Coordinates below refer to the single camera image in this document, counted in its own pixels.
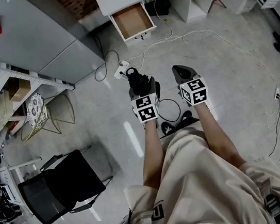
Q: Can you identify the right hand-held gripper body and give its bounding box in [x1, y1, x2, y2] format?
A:
[171, 60, 212, 116]

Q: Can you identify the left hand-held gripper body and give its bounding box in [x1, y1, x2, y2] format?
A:
[127, 75, 166, 124]

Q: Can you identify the person's right forearm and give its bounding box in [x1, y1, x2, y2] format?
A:
[193, 98, 249, 179]

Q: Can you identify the person's left forearm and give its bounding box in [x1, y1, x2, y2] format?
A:
[134, 118, 169, 193]

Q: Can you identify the person's right black shoe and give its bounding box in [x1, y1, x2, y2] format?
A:
[175, 109, 201, 129]

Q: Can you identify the person's black shoe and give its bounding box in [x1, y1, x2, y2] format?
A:
[175, 109, 201, 129]
[160, 120, 178, 136]

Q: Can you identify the person's left black shoe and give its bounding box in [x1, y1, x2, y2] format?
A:
[160, 120, 178, 136]

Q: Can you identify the black bag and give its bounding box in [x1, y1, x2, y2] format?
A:
[144, 0, 173, 19]

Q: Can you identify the beige shirt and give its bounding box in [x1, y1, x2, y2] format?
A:
[91, 110, 280, 224]

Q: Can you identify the black office chair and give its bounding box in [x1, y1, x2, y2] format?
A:
[13, 144, 119, 224]

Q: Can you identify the white metal shelf rack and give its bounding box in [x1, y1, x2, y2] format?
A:
[0, 43, 83, 150]

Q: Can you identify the cardboard box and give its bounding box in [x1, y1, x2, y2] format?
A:
[7, 77, 34, 104]

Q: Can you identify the white small table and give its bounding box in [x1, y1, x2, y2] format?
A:
[0, 157, 48, 209]

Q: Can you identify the long white cable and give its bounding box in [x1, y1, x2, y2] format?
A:
[123, 17, 280, 112]

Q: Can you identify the wire frame chair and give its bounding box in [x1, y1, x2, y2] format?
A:
[14, 87, 79, 143]

